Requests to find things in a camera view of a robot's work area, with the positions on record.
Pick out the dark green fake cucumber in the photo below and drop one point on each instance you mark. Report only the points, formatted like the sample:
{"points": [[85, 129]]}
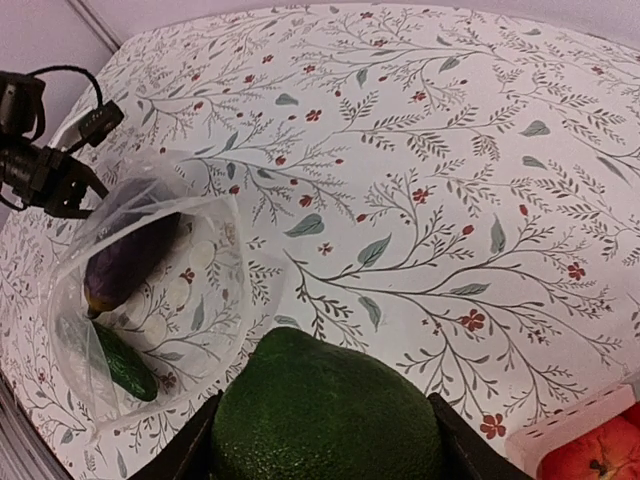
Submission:
{"points": [[126, 367]]}

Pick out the green fake leafy vegetable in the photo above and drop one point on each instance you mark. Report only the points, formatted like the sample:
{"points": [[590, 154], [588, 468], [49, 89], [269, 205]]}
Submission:
{"points": [[303, 408]]}

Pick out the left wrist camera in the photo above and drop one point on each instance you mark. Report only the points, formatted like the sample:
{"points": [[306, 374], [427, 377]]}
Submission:
{"points": [[89, 127]]}

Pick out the aluminium frame post left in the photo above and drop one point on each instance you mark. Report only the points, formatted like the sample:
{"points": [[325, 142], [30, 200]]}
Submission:
{"points": [[90, 17]]}

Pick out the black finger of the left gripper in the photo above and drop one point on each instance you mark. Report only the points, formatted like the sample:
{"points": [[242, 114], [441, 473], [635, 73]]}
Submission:
{"points": [[87, 177]]}

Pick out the pink perforated plastic basket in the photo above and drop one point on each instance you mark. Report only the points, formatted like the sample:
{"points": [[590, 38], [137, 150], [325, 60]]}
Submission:
{"points": [[526, 447]]}

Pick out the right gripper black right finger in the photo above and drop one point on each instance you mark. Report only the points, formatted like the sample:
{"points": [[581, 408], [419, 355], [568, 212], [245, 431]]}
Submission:
{"points": [[466, 454]]}

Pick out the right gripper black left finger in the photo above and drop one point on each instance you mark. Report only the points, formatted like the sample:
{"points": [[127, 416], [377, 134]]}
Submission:
{"points": [[187, 455]]}

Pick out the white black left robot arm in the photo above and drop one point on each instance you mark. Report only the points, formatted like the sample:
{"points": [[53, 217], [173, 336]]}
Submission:
{"points": [[23, 122]]}

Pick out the clear polka dot zip bag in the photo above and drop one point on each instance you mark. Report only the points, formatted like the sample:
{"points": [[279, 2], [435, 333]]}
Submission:
{"points": [[189, 318]]}

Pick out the purple fake eggplant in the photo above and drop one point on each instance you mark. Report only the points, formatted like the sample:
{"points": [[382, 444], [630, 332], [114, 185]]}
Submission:
{"points": [[113, 274]]}

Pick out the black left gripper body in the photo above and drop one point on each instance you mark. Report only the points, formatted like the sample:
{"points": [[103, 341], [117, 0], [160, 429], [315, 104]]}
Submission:
{"points": [[53, 185]]}

